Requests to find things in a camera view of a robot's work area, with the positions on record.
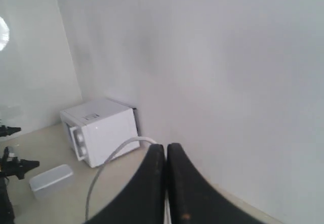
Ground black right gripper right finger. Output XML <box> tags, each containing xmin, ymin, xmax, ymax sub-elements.
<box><xmin>167</xmin><ymin>143</ymin><xmax>279</xmax><ymax>223</ymax></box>

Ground clear plastic storage box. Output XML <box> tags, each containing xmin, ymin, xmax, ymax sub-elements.
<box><xmin>29</xmin><ymin>164</ymin><xmax>74</xmax><ymax>200</ymax></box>

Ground white wired earphones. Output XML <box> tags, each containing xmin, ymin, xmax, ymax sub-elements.
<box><xmin>85</xmin><ymin>137</ymin><xmax>171</xmax><ymax>224</ymax></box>

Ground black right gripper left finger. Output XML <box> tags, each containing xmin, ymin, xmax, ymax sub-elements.
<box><xmin>87</xmin><ymin>144</ymin><xmax>166</xmax><ymax>224</ymax></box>

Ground round white lamp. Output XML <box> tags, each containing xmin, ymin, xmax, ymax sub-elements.
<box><xmin>0</xmin><ymin>17</ymin><xmax>10</xmax><ymax>51</ymax></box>

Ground white microwave oven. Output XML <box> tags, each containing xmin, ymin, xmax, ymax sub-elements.
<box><xmin>60</xmin><ymin>98</ymin><xmax>138</xmax><ymax>168</ymax></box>

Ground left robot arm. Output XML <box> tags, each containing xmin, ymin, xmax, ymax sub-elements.
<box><xmin>1</xmin><ymin>146</ymin><xmax>40</xmax><ymax>223</ymax></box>

